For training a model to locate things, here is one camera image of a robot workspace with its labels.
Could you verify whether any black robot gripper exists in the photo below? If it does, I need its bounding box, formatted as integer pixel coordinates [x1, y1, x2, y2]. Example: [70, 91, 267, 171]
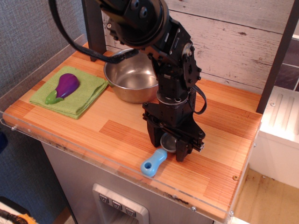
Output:
[142, 91, 206, 162]

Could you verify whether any blue handled grey spoon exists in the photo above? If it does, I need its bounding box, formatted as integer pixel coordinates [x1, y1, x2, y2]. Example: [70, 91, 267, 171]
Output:
[140, 134, 178, 177]

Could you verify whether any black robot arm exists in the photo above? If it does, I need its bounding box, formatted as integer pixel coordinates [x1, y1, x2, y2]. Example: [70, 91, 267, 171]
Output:
[99, 0, 205, 161]

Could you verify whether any stainless steel bowl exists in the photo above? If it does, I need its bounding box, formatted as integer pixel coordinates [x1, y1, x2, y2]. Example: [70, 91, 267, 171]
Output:
[104, 53, 158, 104]

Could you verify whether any silver toy dispenser panel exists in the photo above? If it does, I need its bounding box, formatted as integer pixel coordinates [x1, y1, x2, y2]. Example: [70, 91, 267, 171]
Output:
[93, 183, 150, 224]

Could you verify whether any grey toy cabinet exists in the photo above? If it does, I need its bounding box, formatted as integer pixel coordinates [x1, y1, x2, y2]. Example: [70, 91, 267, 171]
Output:
[42, 143, 214, 224]

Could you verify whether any white toy sink unit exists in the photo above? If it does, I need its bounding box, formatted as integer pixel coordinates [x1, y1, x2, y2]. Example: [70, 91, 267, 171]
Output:
[248, 35, 299, 189]

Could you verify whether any purple toy eggplant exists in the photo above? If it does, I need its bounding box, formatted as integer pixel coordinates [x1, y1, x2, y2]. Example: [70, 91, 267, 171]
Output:
[45, 73, 80, 105]

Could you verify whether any green folded cloth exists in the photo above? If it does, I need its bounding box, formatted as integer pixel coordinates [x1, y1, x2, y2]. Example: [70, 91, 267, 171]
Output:
[29, 66, 108, 119]

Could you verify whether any orange object bottom left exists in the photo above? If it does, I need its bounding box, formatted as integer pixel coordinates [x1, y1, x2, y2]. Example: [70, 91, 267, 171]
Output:
[12, 214, 36, 224]

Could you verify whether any clear acrylic table guard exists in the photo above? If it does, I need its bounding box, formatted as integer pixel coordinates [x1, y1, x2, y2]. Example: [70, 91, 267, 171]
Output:
[3, 101, 262, 223]

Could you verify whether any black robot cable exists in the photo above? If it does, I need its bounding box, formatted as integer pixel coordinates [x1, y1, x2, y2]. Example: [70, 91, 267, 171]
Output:
[48, 0, 140, 64]

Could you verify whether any dark left vertical post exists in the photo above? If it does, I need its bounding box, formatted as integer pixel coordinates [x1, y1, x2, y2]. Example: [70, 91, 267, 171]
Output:
[81, 0, 107, 54]

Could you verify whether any dark vertical post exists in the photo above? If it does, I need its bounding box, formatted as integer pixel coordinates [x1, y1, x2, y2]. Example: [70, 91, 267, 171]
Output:
[256, 0, 299, 114]
[81, 0, 107, 54]

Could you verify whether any dark right vertical post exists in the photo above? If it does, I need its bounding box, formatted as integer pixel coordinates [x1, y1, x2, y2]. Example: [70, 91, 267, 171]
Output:
[256, 0, 299, 114]

